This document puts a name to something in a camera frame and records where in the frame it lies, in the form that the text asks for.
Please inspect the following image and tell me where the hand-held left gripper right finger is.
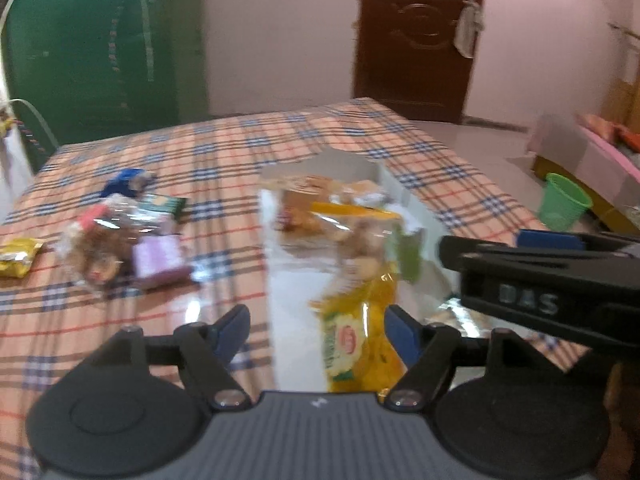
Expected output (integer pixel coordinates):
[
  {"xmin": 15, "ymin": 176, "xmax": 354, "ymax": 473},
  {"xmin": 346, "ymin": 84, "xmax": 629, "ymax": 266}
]
[{"xmin": 382, "ymin": 304, "xmax": 556, "ymax": 411}]

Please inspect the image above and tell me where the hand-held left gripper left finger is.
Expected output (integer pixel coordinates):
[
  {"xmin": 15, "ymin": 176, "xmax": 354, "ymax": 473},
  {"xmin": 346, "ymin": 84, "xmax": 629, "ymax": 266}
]
[{"xmin": 74, "ymin": 304, "xmax": 253, "ymax": 411}]

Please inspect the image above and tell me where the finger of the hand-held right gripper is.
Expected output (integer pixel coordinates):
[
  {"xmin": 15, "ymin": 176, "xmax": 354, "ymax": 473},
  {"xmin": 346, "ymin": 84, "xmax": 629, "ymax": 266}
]
[
  {"xmin": 516, "ymin": 229, "xmax": 640, "ymax": 255},
  {"xmin": 438, "ymin": 235, "xmax": 640, "ymax": 273}
]

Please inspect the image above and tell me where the green wafer packet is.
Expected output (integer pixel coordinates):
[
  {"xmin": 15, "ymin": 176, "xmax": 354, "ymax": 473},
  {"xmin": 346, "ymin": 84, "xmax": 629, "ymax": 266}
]
[{"xmin": 395, "ymin": 230, "xmax": 426, "ymax": 283}]

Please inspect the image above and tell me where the large yellow snack bag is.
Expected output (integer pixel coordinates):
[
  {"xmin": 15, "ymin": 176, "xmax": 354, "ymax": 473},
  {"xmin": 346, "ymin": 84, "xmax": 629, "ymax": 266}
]
[{"xmin": 309, "ymin": 270, "xmax": 408, "ymax": 393}]

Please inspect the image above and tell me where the white cardboard box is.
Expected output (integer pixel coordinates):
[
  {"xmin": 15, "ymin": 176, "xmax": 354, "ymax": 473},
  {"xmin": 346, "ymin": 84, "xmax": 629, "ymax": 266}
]
[{"xmin": 257, "ymin": 147, "xmax": 481, "ymax": 396}]

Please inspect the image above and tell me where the clear bread packet orange edge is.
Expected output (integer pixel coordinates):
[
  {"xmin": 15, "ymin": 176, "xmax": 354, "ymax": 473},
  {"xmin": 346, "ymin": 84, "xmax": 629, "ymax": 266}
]
[{"xmin": 310, "ymin": 200, "xmax": 406, "ymax": 281}]

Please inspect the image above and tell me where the clear pastry packet round label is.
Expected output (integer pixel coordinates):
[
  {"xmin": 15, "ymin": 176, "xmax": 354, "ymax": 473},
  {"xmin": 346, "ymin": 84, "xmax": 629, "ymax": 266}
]
[{"xmin": 260, "ymin": 172, "xmax": 341, "ymax": 241}]

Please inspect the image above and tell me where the clear snack packet red label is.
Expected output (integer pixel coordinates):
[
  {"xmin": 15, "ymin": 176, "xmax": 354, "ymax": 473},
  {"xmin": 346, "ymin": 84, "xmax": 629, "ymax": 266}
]
[{"xmin": 54, "ymin": 195, "xmax": 178, "ymax": 291}]

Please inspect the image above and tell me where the blue snack packet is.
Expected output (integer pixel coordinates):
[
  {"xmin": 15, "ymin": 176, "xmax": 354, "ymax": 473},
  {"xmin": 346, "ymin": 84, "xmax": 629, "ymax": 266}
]
[{"xmin": 100, "ymin": 167, "xmax": 156, "ymax": 200}]

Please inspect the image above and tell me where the green plastic bin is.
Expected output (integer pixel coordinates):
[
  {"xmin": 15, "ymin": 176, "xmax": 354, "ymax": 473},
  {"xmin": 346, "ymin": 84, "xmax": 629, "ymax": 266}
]
[{"xmin": 537, "ymin": 172, "xmax": 595, "ymax": 233}]

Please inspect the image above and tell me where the bed with pink sheet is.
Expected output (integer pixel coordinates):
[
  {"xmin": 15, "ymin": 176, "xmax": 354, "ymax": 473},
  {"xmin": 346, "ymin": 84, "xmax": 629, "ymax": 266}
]
[{"xmin": 527, "ymin": 110, "xmax": 640, "ymax": 236}]

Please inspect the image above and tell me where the purple wafer packet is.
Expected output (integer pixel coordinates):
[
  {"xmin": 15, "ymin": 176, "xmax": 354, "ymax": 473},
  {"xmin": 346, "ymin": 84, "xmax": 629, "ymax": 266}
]
[{"xmin": 131, "ymin": 235, "xmax": 193, "ymax": 291}]

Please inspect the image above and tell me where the dark green snack packet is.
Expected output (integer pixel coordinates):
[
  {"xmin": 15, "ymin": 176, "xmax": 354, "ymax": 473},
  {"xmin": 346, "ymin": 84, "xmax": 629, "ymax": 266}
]
[{"xmin": 136, "ymin": 194, "xmax": 188, "ymax": 226}]

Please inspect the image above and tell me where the plaid tablecloth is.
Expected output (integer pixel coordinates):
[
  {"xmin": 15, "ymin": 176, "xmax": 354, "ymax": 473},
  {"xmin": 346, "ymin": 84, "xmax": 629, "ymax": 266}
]
[{"xmin": 0, "ymin": 97, "xmax": 596, "ymax": 480}]

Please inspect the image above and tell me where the brown wooden door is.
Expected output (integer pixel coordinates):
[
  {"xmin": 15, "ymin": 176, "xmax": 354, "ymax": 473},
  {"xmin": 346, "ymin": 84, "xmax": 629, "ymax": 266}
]
[{"xmin": 352, "ymin": 0, "xmax": 488, "ymax": 125}]

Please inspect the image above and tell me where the small yellow snack packet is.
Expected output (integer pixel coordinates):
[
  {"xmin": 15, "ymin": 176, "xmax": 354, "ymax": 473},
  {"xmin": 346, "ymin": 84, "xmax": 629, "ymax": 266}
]
[{"xmin": 0, "ymin": 237, "xmax": 45, "ymax": 280}]

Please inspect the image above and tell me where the white hanging cloth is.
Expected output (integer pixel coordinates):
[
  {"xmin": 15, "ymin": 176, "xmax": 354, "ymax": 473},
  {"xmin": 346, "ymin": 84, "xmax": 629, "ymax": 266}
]
[{"xmin": 454, "ymin": 0, "xmax": 485, "ymax": 60}]

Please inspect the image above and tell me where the green cabinet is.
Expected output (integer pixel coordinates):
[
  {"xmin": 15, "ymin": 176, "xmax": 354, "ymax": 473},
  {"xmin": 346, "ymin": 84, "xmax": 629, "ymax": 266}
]
[{"xmin": 0, "ymin": 0, "xmax": 211, "ymax": 171}]

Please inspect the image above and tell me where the braided charging cable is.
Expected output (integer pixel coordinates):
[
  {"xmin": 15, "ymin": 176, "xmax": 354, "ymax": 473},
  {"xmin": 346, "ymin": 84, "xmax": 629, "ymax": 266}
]
[{"xmin": 14, "ymin": 119, "xmax": 46, "ymax": 156}]

